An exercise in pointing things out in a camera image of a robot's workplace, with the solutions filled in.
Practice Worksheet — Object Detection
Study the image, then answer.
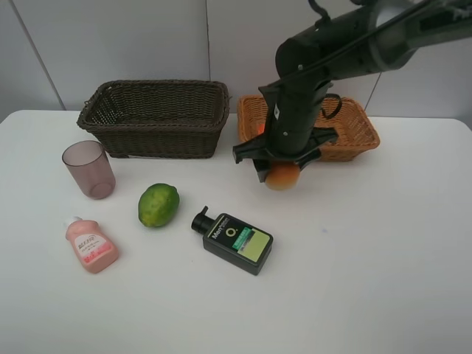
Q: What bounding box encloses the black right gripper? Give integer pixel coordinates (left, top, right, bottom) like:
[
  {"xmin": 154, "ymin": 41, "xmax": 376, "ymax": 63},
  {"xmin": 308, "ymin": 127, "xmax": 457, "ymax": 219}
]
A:
[{"xmin": 233, "ymin": 81, "xmax": 339, "ymax": 183}]

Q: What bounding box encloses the black men's lotion bottle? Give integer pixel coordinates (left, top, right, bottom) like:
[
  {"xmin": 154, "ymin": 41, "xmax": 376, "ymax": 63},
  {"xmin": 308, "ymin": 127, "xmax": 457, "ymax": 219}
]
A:
[{"xmin": 191, "ymin": 206, "xmax": 274, "ymax": 276}]

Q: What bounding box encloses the translucent purple plastic cup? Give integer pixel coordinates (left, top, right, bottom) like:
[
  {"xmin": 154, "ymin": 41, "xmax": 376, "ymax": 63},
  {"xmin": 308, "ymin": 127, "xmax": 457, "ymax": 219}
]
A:
[{"xmin": 62, "ymin": 140, "xmax": 116, "ymax": 199}]

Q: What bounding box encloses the pink detergent bottle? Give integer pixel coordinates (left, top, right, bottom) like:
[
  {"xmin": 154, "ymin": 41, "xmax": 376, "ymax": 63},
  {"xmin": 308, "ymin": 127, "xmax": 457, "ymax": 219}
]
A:
[{"xmin": 65, "ymin": 217, "xmax": 119, "ymax": 274}]

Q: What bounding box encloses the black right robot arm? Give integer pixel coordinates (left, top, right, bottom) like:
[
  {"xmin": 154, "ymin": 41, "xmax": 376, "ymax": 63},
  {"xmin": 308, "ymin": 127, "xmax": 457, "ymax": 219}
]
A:
[{"xmin": 232, "ymin": 1, "xmax": 471, "ymax": 181}]

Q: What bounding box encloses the tan wicker basket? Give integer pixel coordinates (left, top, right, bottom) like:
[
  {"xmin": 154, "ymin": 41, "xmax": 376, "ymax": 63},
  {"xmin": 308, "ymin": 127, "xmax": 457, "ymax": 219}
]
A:
[{"xmin": 237, "ymin": 95, "xmax": 381, "ymax": 162}]

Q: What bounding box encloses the green lime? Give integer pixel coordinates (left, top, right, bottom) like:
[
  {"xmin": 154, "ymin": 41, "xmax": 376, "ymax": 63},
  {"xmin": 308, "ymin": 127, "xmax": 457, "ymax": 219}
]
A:
[{"xmin": 138, "ymin": 183, "xmax": 180, "ymax": 228}]

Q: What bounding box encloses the dark brown wicker basket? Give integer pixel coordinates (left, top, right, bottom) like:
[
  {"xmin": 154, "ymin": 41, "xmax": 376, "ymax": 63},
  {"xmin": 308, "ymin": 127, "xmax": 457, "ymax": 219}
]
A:
[{"xmin": 77, "ymin": 80, "xmax": 229, "ymax": 159}]

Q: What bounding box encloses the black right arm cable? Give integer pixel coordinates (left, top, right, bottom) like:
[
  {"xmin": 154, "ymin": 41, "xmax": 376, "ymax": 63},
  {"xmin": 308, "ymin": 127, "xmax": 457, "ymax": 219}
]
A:
[{"xmin": 257, "ymin": 0, "xmax": 472, "ymax": 121}]

